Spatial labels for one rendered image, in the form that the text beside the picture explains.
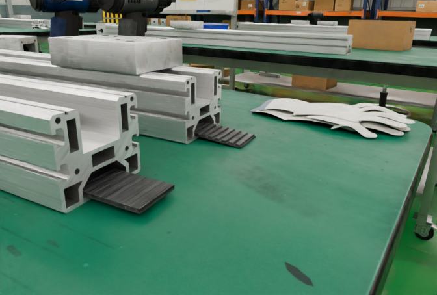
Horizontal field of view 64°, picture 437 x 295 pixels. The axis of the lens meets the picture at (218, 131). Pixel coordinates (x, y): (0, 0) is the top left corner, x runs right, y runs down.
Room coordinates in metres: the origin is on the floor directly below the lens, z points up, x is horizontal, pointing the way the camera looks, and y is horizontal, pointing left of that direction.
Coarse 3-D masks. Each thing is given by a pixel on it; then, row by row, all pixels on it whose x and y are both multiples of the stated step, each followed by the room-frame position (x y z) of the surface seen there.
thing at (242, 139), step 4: (244, 132) 0.46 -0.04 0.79; (236, 136) 0.44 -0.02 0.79; (240, 136) 0.44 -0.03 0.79; (244, 136) 0.45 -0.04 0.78; (248, 136) 0.45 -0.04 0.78; (252, 136) 0.45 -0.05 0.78; (232, 140) 0.43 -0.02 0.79; (236, 140) 0.43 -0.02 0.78; (240, 140) 0.43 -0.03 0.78; (244, 140) 0.43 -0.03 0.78; (248, 140) 0.44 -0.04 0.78; (228, 144) 0.42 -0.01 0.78; (232, 144) 0.42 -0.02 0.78; (236, 144) 0.42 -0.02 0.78; (240, 144) 0.42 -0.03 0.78; (244, 144) 0.42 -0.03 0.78
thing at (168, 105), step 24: (0, 72) 0.59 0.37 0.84; (24, 72) 0.57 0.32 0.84; (48, 72) 0.53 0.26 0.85; (72, 72) 0.51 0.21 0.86; (96, 72) 0.49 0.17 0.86; (168, 72) 0.52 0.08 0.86; (192, 72) 0.50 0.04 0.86; (216, 72) 0.50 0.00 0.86; (144, 96) 0.45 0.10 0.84; (168, 96) 0.43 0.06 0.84; (192, 96) 0.44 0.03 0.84; (216, 96) 0.50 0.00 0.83; (144, 120) 0.45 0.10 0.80; (168, 120) 0.43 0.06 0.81; (192, 120) 0.44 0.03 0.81; (216, 120) 0.51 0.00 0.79
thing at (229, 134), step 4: (232, 128) 0.47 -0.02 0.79; (224, 132) 0.45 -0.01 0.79; (228, 132) 0.46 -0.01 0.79; (232, 132) 0.46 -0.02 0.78; (236, 132) 0.46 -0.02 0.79; (240, 132) 0.46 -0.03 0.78; (220, 136) 0.44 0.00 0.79; (224, 136) 0.44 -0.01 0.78; (228, 136) 0.44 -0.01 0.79; (232, 136) 0.44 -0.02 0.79; (216, 140) 0.43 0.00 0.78; (220, 140) 0.43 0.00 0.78; (224, 140) 0.42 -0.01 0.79; (228, 140) 0.43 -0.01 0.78
